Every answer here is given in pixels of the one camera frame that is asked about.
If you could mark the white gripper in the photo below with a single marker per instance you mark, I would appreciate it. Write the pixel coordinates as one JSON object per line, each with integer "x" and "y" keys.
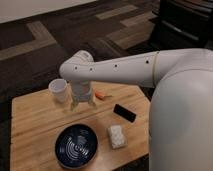
{"x": 81, "y": 91}

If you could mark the white ceramic cup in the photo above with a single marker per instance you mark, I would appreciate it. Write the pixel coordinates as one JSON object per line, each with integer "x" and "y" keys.
{"x": 58, "y": 87}

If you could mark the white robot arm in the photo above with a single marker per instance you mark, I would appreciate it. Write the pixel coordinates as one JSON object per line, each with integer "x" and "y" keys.
{"x": 181, "y": 109}

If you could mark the orange carrot toy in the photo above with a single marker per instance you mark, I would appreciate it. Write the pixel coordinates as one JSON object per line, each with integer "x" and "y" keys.
{"x": 101, "y": 96}

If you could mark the black shelving cabinet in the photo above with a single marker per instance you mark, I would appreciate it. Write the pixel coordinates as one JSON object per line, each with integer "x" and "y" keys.
{"x": 183, "y": 24}

